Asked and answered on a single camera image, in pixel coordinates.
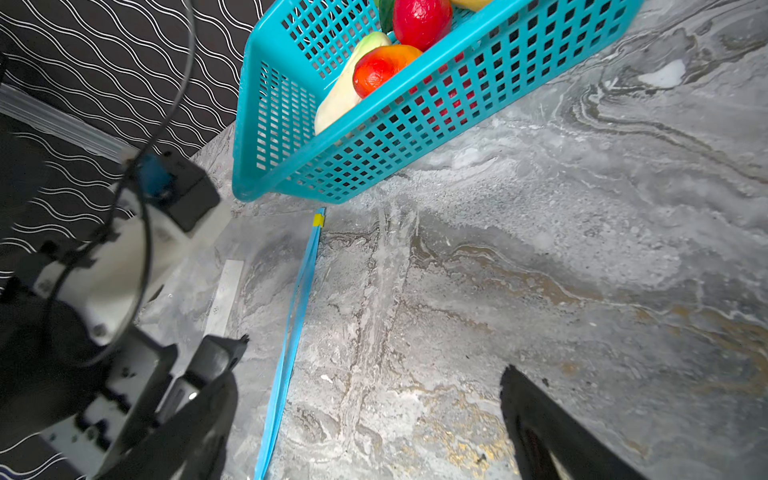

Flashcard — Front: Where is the dark red apple toy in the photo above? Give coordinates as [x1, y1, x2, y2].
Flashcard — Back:
[393, 0, 453, 52]

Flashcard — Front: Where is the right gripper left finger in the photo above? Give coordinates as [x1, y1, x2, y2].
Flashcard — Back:
[98, 372, 238, 479]

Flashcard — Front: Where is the green leafy vegetable toy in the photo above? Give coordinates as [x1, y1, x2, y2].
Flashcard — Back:
[374, 0, 395, 33]

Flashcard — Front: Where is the red orange tomato toy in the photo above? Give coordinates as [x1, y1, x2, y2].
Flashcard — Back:
[352, 44, 423, 99]

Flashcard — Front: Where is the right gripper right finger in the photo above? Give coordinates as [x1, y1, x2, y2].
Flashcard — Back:
[500, 365, 644, 479]

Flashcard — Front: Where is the clear zip top bag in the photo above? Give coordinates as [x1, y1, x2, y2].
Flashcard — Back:
[200, 206, 421, 480]

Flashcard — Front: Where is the red pepper toy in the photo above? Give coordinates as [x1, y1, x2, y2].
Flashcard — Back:
[408, 53, 479, 132]

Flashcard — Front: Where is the yellow potato toy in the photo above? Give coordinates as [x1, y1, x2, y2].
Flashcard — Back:
[451, 0, 492, 12]

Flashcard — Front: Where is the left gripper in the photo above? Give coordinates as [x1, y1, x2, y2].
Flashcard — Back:
[1, 294, 249, 479]

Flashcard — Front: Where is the teal plastic basket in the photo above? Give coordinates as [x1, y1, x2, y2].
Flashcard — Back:
[232, 0, 641, 204]

